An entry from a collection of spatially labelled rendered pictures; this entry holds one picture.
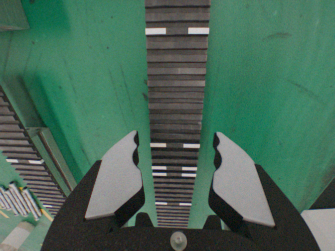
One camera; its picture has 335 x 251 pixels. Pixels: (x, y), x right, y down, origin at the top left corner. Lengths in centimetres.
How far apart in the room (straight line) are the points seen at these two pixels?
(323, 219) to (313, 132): 20
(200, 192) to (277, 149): 13
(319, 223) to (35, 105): 48
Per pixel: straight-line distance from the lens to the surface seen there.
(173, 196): 20
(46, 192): 28
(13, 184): 38
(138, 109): 16
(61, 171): 27
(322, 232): 38
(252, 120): 18
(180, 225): 27
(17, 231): 54
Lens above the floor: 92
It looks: 62 degrees down
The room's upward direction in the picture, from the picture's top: 175 degrees counter-clockwise
